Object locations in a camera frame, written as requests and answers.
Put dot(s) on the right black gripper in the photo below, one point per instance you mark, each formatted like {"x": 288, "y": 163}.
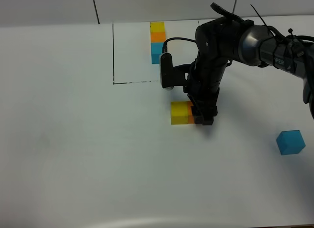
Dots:
{"x": 203, "y": 88}

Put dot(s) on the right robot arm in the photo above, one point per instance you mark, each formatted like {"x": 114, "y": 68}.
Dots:
{"x": 231, "y": 38}

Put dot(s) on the blue template block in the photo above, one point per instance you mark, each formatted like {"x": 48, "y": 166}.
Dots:
{"x": 156, "y": 51}

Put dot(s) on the orange template block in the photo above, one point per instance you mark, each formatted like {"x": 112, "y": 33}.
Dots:
{"x": 158, "y": 37}

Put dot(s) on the yellow template block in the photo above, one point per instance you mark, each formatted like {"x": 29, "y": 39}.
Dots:
{"x": 157, "y": 27}

